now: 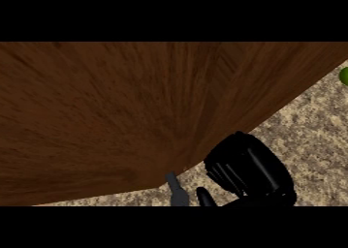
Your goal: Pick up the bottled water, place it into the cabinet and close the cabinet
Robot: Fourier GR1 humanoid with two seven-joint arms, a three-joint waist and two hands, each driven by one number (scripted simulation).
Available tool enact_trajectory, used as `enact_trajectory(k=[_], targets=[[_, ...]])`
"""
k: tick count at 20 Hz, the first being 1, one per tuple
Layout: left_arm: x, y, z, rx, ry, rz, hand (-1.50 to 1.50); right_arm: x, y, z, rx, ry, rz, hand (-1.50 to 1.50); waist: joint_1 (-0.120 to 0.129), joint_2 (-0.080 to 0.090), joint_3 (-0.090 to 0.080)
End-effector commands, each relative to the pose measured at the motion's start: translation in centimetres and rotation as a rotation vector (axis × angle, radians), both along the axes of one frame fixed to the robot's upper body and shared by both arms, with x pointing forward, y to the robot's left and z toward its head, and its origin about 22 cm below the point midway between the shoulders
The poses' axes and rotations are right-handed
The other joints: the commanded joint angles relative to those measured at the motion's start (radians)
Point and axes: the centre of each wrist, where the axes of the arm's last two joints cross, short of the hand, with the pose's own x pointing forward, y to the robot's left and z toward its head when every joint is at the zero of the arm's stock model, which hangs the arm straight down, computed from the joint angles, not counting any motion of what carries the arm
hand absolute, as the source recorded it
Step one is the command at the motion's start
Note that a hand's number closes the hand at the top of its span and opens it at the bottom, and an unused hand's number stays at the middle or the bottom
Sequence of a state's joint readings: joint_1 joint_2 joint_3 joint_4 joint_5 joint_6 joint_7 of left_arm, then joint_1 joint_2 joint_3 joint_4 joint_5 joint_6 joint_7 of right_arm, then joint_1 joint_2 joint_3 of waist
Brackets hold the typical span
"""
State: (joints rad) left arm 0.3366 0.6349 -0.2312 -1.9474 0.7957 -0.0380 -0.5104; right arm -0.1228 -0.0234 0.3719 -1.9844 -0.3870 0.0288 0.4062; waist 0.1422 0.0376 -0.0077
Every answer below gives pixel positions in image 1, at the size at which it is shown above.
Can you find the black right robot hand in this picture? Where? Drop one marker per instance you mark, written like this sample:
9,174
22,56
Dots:
250,171

